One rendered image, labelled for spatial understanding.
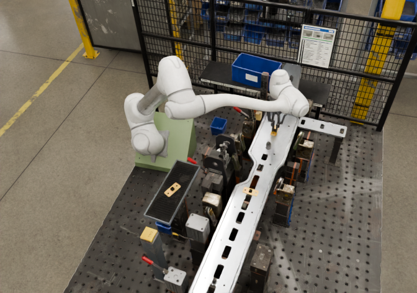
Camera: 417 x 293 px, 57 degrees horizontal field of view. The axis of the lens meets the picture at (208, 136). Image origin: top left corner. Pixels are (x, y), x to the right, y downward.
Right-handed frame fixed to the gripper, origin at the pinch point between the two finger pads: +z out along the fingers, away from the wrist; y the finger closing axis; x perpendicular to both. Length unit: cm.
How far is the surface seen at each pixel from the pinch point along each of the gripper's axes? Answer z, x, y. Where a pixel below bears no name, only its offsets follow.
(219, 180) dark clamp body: -3, -51, -16
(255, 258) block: 2, -84, 15
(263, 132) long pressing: 5.5, -2.1, -6.6
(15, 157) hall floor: 103, -22, -245
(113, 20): 51, 150, -226
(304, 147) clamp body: 2.3, -8.6, 20.4
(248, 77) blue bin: -4.1, 35.2, -28.8
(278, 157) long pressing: 5.4, -18.2, 7.7
